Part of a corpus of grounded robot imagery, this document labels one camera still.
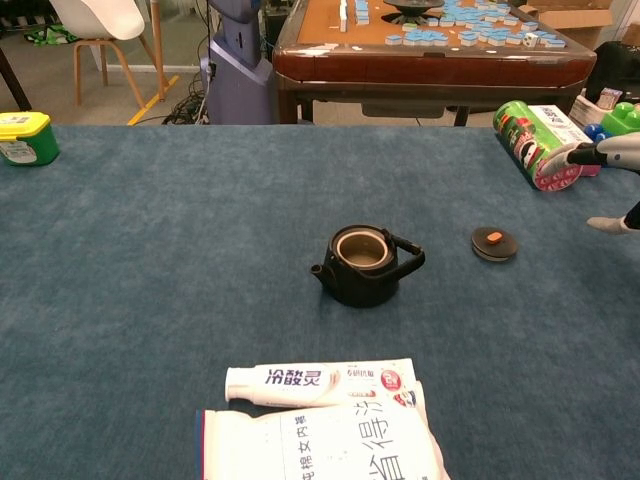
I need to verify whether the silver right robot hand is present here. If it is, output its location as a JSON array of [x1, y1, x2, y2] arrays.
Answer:
[[539, 132, 640, 236]]

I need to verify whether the black lid with orange knob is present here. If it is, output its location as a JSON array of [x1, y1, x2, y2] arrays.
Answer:
[[470, 226, 520, 264]]

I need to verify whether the black teapot with handle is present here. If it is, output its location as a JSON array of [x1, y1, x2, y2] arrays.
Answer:
[[309, 223, 427, 309]]

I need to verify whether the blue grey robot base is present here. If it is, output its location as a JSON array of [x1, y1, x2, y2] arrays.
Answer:
[[199, 0, 275, 126]]

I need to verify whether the green container with yellow lid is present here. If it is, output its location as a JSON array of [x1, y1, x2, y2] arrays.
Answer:
[[0, 111, 61, 168]]

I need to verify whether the green building block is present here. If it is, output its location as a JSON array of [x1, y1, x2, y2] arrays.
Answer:
[[599, 101, 640, 137]]

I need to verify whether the stack of papers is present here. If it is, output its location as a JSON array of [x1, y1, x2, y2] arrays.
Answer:
[[568, 93, 606, 129]]

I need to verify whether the white toothpaste box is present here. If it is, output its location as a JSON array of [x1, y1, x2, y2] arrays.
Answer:
[[527, 104, 608, 177]]

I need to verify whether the black bag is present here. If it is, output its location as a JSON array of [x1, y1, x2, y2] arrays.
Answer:
[[584, 40, 640, 104]]

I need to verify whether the green chips can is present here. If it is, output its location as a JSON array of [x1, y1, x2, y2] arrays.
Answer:
[[492, 100, 584, 192]]

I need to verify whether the brown cardboard box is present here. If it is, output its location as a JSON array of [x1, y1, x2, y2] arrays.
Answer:
[[519, 0, 616, 51]]

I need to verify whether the brown mahjong table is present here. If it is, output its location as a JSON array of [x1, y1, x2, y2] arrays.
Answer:
[[272, 0, 599, 126]]

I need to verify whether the black round table centrepiece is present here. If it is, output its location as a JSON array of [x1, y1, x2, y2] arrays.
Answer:
[[382, 0, 446, 25]]

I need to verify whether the white toothpaste tube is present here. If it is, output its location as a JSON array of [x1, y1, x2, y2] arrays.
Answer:
[[224, 357, 419, 407]]

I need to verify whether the white printed pouch bag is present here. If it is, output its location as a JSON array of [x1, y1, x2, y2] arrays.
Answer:
[[202, 382, 451, 480]]

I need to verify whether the blue table mat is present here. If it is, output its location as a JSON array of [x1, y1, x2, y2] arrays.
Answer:
[[0, 123, 640, 480]]

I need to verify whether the wooden pole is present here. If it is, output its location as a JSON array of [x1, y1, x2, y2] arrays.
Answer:
[[148, 0, 169, 104]]

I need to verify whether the white chair with wooden legs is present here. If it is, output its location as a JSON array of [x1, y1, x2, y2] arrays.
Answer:
[[48, 0, 149, 109]]

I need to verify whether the green bag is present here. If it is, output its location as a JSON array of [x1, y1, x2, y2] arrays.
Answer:
[[23, 23, 79, 47]]

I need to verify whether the black slanted furniture leg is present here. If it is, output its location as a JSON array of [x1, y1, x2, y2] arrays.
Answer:
[[0, 47, 32, 112]]

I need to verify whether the black floor cable bundle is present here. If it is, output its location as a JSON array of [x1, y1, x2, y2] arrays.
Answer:
[[162, 74, 211, 126]]

